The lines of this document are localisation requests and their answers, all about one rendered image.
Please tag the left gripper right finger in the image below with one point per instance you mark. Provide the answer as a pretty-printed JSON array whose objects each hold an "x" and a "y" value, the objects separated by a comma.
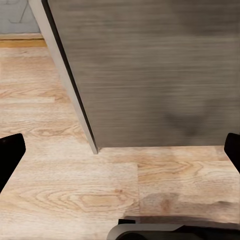
[{"x": 232, "y": 149}]

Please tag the dishwasher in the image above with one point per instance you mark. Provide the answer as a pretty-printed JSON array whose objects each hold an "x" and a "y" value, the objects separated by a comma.
[{"x": 154, "y": 73}]

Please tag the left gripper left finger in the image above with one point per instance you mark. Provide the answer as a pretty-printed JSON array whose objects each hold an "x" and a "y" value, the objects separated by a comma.
[{"x": 12, "y": 149}]

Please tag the fixed window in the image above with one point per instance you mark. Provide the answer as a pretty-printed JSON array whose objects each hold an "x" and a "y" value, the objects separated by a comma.
[{"x": 18, "y": 25}]

